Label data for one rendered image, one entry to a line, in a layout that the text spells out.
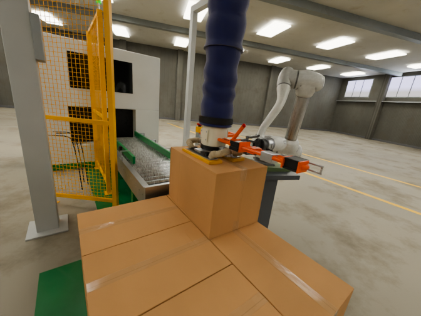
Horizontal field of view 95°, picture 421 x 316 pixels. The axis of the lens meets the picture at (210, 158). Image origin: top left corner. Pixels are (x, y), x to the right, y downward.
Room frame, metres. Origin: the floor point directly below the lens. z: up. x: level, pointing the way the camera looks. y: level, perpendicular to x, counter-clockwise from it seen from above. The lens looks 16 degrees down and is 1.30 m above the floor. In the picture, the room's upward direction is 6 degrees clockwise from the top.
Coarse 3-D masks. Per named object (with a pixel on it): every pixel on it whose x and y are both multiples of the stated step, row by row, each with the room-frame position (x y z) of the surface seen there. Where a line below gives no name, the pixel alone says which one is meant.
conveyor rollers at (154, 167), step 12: (132, 144) 2.90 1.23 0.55; (144, 144) 3.00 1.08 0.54; (144, 156) 2.38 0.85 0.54; (156, 156) 2.40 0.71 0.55; (144, 168) 1.94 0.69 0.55; (156, 168) 2.01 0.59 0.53; (168, 168) 2.01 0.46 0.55; (144, 180) 1.66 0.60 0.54; (156, 180) 1.66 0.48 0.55; (168, 180) 1.71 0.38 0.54
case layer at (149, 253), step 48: (96, 240) 0.84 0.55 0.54; (144, 240) 0.87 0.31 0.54; (192, 240) 0.91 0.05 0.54; (240, 240) 0.95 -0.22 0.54; (96, 288) 0.58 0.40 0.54; (144, 288) 0.60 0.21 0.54; (192, 288) 0.62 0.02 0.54; (240, 288) 0.64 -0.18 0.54; (288, 288) 0.67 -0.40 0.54; (336, 288) 0.69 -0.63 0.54
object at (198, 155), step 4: (184, 148) 1.34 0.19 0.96; (188, 148) 1.33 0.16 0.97; (192, 148) 1.34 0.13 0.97; (188, 152) 1.27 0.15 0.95; (192, 152) 1.24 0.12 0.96; (196, 152) 1.23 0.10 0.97; (208, 152) 1.17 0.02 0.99; (196, 156) 1.18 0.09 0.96; (200, 156) 1.17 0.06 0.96; (204, 156) 1.16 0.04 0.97; (200, 160) 1.14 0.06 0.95; (204, 160) 1.11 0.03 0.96; (208, 160) 1.10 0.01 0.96; (212, 160) 1.11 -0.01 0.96; (216, 160) 1.12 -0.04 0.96; (220, 160) 1.13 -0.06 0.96
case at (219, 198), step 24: (192, 168) 1.13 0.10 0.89; (216, 168) 1.02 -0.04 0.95; (240, 168) 1.06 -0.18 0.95; (264, 168) 1.14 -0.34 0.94; (192, 192) 1.11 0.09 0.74; (216, 192) 0.94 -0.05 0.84; (240, 192) 1.04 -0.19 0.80; (192, 216) 1.09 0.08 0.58; (216, 216) 0.95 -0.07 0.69; (240, 216) 1.06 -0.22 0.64
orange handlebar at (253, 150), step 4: (228, 132) 1.56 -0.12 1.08; (232, 132) 1.53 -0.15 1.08; (228, 136) 1.41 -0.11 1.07; (232, 136) 1.44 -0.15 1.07; (220, 140) 1.19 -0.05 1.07; (224, 140) 1.16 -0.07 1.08; (228, 144) 1.13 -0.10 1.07; (244, 148) 1.02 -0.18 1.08; (248, 148) 1.00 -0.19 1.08; (252, 148) 0.98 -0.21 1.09; (256, 148) 0.99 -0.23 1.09; (260, 148) 1.00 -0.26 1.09; (248, 152) 0.99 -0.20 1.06; (252, 152) 0.97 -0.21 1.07; (256, 152) 0.95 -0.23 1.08; (260, 152) 0.93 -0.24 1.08; (280, 156) 0.89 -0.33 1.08; (276, 160) 0.85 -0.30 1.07; (280, 160) 0.84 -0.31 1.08; (304, 168) 0.76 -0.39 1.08; (308, 168) 0.76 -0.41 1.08
